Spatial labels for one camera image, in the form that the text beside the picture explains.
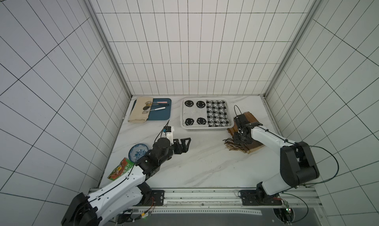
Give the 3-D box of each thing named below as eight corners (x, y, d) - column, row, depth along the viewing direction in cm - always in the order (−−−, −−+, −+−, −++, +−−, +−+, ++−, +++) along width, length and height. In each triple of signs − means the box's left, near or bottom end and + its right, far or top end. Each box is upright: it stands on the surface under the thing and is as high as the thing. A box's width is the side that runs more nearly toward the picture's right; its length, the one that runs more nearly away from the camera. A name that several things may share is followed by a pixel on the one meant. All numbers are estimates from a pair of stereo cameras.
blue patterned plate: (127, 155, 90) (124, 152, 86) (142, 143, 95) (140, 139, 91) (133, 163, 87) (130, 160, 83) (148, 149, 92) (146, 146, 88)
